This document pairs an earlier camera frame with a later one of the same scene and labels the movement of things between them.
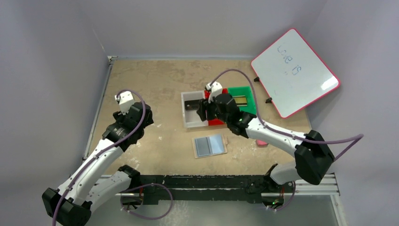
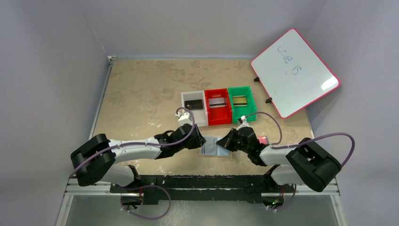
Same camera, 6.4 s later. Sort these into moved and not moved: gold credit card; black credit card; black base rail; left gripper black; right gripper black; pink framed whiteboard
Moved: left gripper black; right gripper black
Not moved: black base rail; black credit card; gold credit card; pink framed whiteboard
